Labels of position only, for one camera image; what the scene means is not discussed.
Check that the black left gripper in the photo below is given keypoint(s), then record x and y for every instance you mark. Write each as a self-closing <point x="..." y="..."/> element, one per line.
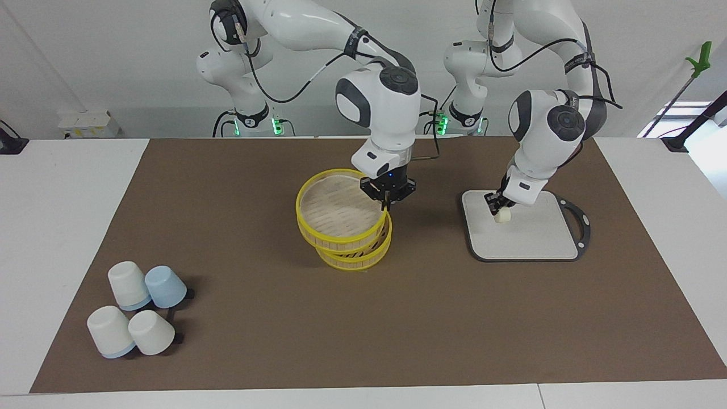
<point x="500" y="197"/>

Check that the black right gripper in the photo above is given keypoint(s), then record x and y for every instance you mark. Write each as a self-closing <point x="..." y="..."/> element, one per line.
<point x="392" y="186"/>

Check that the white steamed bun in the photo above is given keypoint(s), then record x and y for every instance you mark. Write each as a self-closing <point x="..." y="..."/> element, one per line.
<point x="502" y="216"/>

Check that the yellow rimmed bamboo steamer tier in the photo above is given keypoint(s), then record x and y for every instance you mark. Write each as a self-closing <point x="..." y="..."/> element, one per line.
<point x="335" y="207"/>

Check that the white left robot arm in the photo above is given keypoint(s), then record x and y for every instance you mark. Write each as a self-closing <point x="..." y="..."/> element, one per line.
<point x="545" y="122"/>

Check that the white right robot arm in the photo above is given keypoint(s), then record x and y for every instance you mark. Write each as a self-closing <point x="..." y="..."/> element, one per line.
<point x="380" y="102"/>

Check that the yellow rimmed bamboo steamer base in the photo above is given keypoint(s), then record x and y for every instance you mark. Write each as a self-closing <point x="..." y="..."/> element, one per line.
<point x="358" y="260"/>

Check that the brown table mat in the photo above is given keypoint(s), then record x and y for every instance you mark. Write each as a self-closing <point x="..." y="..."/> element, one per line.
<point x="363" y="318"/>

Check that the light blue plastic cup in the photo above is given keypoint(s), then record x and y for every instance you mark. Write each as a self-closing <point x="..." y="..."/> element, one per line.
<point x="166" y="287"/>

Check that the green tipped pole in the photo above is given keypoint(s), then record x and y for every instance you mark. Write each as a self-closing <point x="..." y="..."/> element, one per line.
<point x="700" y="61"/>

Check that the white plastic cup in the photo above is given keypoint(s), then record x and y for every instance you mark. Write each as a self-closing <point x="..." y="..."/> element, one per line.
<point x="109" y="332"/>
<point x="128" y="284"/>
<point x="150" y="334"/>

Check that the white box stack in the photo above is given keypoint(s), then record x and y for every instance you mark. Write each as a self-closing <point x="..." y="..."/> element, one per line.
<point x="88" y="124"/>

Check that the black clamp mount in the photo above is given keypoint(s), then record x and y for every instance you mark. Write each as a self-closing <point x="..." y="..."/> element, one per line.
<point x="10" y="142"/>

